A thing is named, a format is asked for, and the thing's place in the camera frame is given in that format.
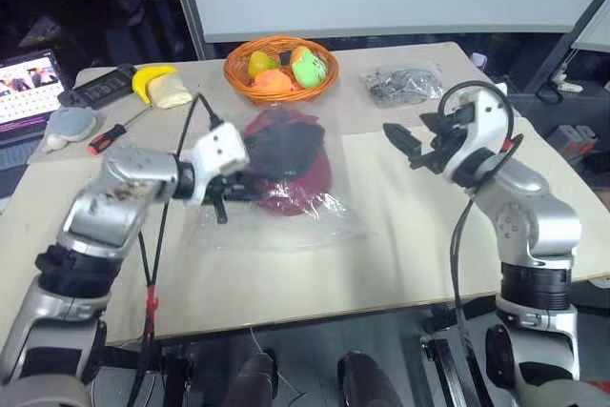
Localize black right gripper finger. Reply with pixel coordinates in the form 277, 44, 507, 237
382, 123, 433, 171
418, 108, 461, 134

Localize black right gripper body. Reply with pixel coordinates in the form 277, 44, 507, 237
420, 101, 478, 175

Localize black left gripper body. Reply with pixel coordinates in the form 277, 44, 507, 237
202, 169, 252, 206

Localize clear plastic bag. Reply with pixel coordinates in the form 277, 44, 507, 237
190, 109, 369, 254

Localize plastic bag of grey items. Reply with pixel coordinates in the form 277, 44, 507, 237
359, 60, 446, 106

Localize orange wicker basket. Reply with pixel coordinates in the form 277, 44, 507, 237
223, 35, 341, 106

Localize beige bread-like block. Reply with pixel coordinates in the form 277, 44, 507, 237
146, 73, 193, 110

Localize grey and red boxes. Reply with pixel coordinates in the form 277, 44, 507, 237
552, 124, 600, 161

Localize yellow green toy fruit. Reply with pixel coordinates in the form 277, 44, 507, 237
248, 51, 280, 76

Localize white power strip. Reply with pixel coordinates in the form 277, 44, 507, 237
554, 70, 584, 93

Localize yellow toy banana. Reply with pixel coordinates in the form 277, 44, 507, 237
132, 65, 179, 105

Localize black flat device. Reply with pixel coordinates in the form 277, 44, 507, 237
57, 63, 137, 111

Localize grey plush toy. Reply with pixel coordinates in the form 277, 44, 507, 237
42, 107, 102, 155

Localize dark rounded shape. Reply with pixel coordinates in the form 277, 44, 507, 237
336, 351, 404, 407
223, 351, 280, 407

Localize open laptop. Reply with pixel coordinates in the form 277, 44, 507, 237
0, 47, 69, 171

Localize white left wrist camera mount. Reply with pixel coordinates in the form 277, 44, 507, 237
183, 121, 250, 209

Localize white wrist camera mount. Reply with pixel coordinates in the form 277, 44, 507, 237
458, 82, 509, 161
183, 121, 250, 209

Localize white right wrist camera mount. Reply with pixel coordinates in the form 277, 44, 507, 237
458, 82, 509, 161

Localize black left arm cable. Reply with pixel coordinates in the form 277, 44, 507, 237
127, 92, 225, 399

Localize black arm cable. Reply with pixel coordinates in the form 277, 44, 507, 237
127, 92, 225, 399
437, 79, 523, 380

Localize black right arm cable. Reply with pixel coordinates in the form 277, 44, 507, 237
437, 79, 523, 380

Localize orange black handled screwdriver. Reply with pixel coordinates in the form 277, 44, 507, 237
88, 104, 156, 157

